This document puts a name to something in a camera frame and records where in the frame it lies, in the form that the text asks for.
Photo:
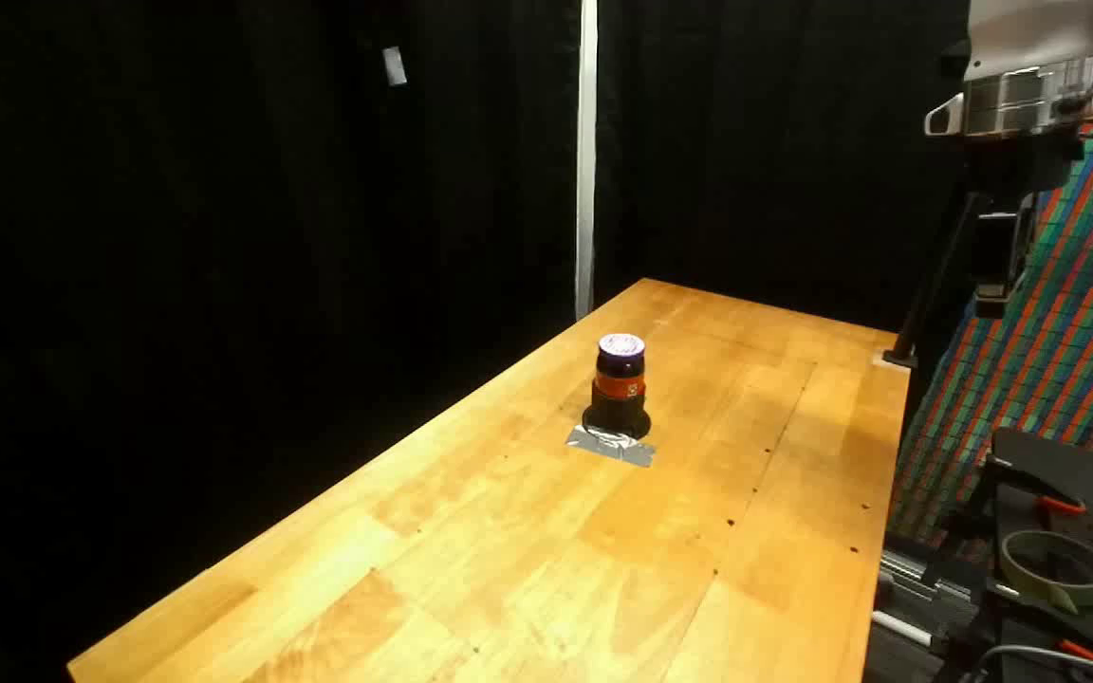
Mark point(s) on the black camera stand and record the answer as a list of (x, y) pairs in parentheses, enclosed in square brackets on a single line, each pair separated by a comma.
[(989, 231)]

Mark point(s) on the colourful striped cloth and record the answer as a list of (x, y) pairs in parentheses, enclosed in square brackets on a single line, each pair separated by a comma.
[(1025, 370)]

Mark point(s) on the small white tag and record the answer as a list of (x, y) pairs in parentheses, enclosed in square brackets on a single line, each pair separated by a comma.
[(397, 65)]

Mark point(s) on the grey duct tape patch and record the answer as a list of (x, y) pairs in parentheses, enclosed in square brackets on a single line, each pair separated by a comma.
[(612, 446)]

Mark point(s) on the masking tape roll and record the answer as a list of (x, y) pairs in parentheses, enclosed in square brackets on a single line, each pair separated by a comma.
[(1050, 566)]

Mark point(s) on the dark upside-down cup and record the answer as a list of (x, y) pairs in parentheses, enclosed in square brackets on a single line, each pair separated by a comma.
[(621, 385)]

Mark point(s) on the white vertical pole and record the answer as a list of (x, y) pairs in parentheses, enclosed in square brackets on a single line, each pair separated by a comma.
[(586, 159)]

